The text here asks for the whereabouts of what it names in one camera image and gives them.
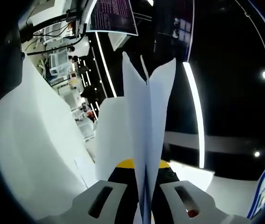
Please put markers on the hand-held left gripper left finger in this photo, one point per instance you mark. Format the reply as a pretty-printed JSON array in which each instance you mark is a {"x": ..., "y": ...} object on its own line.
[{"x": 80, "y": 205}]

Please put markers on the small computer monitor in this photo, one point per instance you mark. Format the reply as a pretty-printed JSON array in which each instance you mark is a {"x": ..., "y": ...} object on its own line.
[{"x": 113, "y": 16}]

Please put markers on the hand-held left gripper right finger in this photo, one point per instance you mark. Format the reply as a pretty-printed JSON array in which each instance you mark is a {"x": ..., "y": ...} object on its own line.
[{"x": 207, "y": 205}]

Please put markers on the thin ceiling light strip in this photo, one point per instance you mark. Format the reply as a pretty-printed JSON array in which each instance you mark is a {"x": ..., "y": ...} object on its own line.
[{"x": 105, "y": 63}]

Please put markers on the long ceiling light strip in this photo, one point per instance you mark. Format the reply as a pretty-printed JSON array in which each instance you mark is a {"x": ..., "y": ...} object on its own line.
[{"x": 196, "y": 112}]

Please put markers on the large hanging screen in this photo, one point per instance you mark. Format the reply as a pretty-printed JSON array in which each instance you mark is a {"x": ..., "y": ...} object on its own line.
[{"x": 172, "y": 28}]

